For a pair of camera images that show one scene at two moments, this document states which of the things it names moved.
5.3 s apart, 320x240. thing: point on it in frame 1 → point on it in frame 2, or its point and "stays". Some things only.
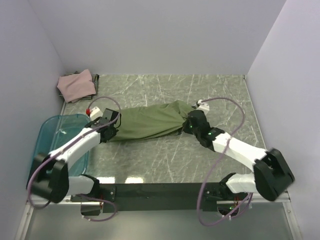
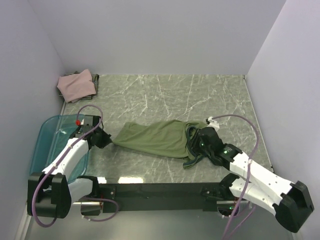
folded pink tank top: [76, 86] stays
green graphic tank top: [151, 121] → [165, 138]
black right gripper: [186, 127] → [194, 143]
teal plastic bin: [52, 130] stays
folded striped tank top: [95, 79] stays
